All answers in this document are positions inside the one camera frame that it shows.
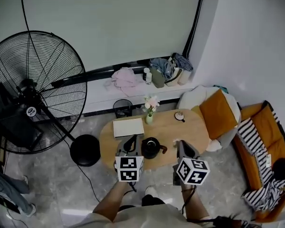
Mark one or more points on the green vase with flowers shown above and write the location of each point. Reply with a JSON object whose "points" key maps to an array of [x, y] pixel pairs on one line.
{"points": [[150, 110]]}

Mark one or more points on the blue denim garment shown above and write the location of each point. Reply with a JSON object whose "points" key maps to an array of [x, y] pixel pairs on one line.
{"points": [[160, 64]]}

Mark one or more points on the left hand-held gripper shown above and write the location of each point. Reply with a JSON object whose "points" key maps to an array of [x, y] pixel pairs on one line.
{"points": [[128, 168]]}

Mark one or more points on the person's left forearm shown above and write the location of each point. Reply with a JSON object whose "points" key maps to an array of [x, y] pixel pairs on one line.
{"points": [[111, 202]]}

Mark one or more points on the person's white shoe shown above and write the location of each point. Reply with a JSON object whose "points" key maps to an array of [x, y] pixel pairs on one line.
{"points": [[151, 191]]}

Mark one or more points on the olive green bag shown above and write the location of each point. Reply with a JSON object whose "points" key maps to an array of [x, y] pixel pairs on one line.
{"points": [[157, 78]]}

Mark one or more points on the orange cushion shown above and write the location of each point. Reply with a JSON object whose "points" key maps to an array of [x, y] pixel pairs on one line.
{"points": [[218, 113]]}

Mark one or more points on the person's black trouser leg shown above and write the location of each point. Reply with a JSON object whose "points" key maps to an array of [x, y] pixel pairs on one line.
{"points": [[153, 200]]}

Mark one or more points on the black mesh waste bin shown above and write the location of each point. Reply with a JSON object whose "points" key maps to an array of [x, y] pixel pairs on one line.
{"points": [[122, 108]]}

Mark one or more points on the white armchair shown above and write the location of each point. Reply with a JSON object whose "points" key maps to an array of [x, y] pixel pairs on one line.
{"points": [[192, 97]]}

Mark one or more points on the small white tea bag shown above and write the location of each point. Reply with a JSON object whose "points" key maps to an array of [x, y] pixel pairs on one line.
{"points": [[175, 144]]}

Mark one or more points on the pink cloth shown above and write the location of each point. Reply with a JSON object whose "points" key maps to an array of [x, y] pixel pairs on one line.
{"points": [[124, 79]]}

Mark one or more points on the white bottle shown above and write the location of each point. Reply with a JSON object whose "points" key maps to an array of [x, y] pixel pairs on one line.
{"points": [[147, 76]]}

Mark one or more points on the large black standing fan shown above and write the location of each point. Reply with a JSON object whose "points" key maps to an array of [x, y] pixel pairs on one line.
{"points": [[45, 79]]}

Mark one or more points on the black window frame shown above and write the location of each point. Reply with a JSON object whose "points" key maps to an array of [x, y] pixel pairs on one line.
{"points": [[194, 20]]}

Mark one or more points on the black white striped blanket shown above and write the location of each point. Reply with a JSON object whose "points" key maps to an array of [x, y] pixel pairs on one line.
{"points": [[249, 136]]}

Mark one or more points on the person's right forearm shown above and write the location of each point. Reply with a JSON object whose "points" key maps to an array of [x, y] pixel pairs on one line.
{"points": [[194, 203]]}

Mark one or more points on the black teapot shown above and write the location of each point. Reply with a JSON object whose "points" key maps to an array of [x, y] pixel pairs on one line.
{"points": [[150, 148]]}

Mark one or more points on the orange sofa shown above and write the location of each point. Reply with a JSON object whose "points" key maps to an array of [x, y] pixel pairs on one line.
{"points": [[268, 125]]}

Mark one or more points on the white closed book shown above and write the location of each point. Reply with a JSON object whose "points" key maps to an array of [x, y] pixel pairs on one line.
{"points": [[128, 127]]}

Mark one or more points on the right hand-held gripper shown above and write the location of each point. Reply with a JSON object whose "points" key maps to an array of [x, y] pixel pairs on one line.
{"points": [[192, 172]]}

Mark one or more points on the person's beige shirt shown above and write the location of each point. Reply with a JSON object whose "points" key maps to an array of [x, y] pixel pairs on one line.
{"points": [[145, 217]]}

